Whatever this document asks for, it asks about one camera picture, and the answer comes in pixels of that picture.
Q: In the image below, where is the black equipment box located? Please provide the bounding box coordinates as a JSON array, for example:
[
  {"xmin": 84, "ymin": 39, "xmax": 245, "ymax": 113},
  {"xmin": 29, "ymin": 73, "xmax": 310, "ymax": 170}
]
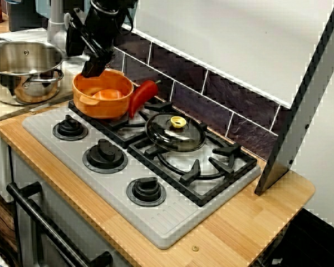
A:
[{"xmin": 254, "ymin": 208, "xmax": 334, "ymax": 267}]

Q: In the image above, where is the red toy pepper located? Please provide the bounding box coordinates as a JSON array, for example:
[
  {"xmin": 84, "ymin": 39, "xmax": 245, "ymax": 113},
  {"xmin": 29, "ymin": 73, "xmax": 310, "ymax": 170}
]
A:
[{"xmin": 127, "ymin": 80, "xmax": 161, "ymax": 119}]

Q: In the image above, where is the black stove knob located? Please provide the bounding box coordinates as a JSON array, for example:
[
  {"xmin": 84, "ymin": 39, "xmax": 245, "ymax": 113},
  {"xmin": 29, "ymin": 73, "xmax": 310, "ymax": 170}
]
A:
[
  {"xmin": 52, "ymin": 115, "xmax": 89, "ymax": 142},
  {"xmin": 81, "ymin": 138, "xmax": 129, "ymax": 175},
  {"xmin": 125, "ymin": 177, "xmax": 168, "ymax": 207}
]

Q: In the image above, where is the black burner grate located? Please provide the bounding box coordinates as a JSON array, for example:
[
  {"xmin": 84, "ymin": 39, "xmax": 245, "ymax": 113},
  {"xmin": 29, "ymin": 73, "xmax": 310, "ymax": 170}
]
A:
[
  {"xmin": 68, "ymin": 97, "xmax": 190, "ymax": 150},
  {"xmin": 126, "ymin": 119, "xmax": 258, "ymax": 208}
]

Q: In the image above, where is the grey toy stove plate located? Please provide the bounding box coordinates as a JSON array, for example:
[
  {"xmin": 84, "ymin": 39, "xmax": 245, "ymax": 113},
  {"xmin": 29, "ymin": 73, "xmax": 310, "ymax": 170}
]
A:
[{"xmin": 22, "ymin": 107, "xmax": 262, "ymax": 250}]

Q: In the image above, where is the glass lid with yellow knob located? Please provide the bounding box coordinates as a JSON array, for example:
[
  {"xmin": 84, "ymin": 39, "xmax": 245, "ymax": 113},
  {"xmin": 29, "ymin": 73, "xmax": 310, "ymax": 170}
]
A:
[{"xmin": 144, "ymin": 111, "xmax": 207, "ymax": 154}]

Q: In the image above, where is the grey toy faucet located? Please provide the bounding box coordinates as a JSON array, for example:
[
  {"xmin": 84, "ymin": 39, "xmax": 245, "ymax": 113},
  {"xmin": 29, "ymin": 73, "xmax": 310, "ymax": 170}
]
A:
[{"xmin": 46, "ymin": 0, "xmax": 71, "ymax": 52}]

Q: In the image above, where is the orange plastic pot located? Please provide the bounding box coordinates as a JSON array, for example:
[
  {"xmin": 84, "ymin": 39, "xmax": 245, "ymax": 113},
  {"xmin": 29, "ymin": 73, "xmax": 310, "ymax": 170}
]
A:
[{"xmin": 72, "ymin": 68, "xmax": 135, "ymax": 121}]

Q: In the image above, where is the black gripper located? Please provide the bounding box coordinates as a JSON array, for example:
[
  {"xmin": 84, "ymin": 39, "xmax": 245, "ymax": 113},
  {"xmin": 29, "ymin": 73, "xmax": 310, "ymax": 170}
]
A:
[{"xmin": 65, "ymin": 6, "xmax": 121, "ymax": 80}]

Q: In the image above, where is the stainless steel pot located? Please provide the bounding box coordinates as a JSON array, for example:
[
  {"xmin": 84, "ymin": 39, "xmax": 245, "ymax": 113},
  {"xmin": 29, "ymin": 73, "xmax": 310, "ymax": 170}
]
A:
[{"xmin": 0, "ymin": 39, "xmax": 66, "ymax": 106}]

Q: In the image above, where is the teal blue cabinet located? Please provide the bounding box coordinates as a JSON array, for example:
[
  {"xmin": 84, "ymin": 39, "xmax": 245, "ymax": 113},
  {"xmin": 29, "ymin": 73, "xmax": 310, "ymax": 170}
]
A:
[{"xmin": 35, "ymin": 0, "xmax": 140, "ymax": 17}]

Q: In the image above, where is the black oven door handle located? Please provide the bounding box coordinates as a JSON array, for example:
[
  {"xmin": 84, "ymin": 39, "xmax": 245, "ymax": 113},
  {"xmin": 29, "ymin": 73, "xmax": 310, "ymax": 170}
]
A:
[{"xmin": 6, "ymin": 181, "xmax": 114, "ymax": 267}]

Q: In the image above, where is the dark tile backsplash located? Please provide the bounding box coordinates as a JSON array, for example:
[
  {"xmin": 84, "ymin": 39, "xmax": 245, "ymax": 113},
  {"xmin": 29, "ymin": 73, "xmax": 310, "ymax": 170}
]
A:
[{"xmin": 108, "ymin": 22, "xmax": 292, "ymax": 168}]

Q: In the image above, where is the white toy oven cabinet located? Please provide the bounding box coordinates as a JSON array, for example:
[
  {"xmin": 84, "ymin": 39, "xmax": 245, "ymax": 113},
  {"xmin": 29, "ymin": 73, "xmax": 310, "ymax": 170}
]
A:
[{"xmin": 0, "ymin": 125, "xmax": 135, "ymax": 267}]

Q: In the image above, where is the dark box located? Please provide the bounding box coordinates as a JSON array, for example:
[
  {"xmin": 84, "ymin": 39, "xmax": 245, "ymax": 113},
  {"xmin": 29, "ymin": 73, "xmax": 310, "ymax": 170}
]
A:
[{"xmin": 7, "ymin": 2, "xmax": 48, "ymax": 32}]

